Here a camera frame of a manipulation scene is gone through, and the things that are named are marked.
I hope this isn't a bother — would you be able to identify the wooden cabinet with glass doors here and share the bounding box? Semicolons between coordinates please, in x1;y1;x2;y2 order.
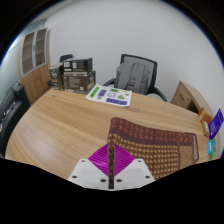
17;27;52;105

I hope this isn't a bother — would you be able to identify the black mesh office chair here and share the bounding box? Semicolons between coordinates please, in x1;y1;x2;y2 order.
103;53;168;102

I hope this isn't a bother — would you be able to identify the wooden side drawer unit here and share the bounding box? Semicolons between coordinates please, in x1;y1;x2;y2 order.
170;80;214;116

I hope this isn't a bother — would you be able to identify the small black chair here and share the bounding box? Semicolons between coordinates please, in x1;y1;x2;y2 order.
59;53;74;64

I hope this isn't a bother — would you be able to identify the black leather armchair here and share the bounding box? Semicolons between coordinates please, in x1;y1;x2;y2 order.
0;83;31;158

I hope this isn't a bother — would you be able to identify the flat dark cardboard box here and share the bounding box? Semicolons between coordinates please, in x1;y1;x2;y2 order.
62;57;94;74

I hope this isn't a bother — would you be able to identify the white printed paper sheet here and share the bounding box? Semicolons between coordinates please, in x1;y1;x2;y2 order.
85;84;133;107

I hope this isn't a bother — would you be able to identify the grey backpack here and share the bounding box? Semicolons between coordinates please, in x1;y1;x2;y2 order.
115;60;152;95

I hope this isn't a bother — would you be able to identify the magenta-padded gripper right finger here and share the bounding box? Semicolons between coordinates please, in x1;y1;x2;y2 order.
113;144;156;191

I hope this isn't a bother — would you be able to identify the large dark cardboard box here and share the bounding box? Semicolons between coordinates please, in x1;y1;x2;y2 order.
62;70;97;94

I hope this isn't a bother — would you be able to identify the brown patterned towel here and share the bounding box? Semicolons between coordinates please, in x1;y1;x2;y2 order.
106;117;200;190

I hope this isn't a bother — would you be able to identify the small dark cardboard box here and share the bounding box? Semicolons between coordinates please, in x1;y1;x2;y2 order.
48;64;65;91

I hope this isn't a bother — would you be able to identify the orange box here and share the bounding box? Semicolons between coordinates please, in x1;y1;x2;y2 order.
197;107;214;125

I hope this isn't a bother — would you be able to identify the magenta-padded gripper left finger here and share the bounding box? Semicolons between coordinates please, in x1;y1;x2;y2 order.
67;143;111;189

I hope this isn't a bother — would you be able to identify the purple package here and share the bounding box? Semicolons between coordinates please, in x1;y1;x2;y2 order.
208;108;224;140

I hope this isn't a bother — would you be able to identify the small tan box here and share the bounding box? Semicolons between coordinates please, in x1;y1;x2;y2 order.
200;120;211;137

